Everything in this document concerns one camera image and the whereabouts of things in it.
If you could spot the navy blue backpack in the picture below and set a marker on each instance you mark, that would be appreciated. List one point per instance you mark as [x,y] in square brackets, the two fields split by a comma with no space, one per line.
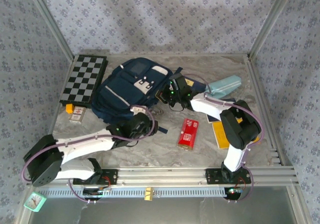
[122,91]

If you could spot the red snack box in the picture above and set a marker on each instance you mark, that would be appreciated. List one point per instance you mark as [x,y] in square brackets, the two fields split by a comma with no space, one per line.
[188,133]

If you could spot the light blue pencil case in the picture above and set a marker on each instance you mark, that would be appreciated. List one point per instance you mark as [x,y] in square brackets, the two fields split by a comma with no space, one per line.
[225,86]

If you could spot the yellow notebook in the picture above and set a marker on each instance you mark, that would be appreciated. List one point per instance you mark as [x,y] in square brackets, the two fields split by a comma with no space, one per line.
[220,136]

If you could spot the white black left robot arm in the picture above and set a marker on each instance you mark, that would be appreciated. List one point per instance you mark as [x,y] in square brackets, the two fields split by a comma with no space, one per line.
[82,143]

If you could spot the playing card box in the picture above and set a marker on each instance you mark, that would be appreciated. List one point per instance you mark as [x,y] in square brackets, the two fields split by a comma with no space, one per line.
[77,114]

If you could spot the small orange block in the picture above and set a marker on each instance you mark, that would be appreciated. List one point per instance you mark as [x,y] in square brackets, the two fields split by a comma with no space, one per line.
[69,108]

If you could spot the black grey chessboard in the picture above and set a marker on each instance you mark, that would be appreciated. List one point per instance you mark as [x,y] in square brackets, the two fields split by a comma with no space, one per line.
[83,80]

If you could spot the mint green alarm clock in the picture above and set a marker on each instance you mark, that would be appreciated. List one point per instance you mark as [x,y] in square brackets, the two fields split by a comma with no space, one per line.
[35,202]

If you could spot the aluminium rail beam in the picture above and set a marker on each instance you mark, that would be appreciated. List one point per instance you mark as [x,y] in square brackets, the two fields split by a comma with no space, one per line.
[162,176]

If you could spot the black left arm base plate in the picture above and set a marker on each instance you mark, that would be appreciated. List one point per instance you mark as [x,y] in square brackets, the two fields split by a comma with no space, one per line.
[111,176]

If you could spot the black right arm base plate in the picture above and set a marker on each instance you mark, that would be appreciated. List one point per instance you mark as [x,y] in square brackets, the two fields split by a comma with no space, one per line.
[212,176]

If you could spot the aluminium side rail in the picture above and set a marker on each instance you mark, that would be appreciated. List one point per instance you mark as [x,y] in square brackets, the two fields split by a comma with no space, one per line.
[273,133]

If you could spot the aluminium frame post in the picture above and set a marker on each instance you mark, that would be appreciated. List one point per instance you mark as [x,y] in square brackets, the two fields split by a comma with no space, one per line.
[271,21]
[51,21]

